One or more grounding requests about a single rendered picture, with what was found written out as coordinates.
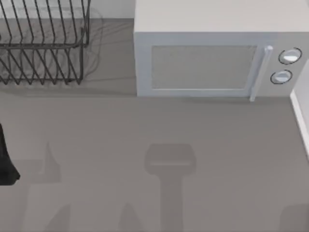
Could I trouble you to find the microwave oven door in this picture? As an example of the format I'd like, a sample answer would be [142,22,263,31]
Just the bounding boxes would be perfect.
[135,31,266,98]

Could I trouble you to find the pale microwave oven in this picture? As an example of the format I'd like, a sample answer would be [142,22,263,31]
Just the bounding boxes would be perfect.
[133,0,309,102]

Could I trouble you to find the small microwave knob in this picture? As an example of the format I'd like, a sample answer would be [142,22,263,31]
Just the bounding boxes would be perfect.
[270,69,293,85]

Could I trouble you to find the large microwave knob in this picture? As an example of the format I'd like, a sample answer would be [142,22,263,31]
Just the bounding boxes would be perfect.
[278,47,303,65]

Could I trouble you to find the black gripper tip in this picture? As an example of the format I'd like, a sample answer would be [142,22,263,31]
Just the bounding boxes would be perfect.
[0,123,21,187]

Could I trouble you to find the black wire dish rack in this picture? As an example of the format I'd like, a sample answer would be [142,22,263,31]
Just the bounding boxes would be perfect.
[0,0,92,86]

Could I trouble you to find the microwave door handle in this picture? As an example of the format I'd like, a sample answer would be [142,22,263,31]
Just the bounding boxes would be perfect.
[249,45,274,102]

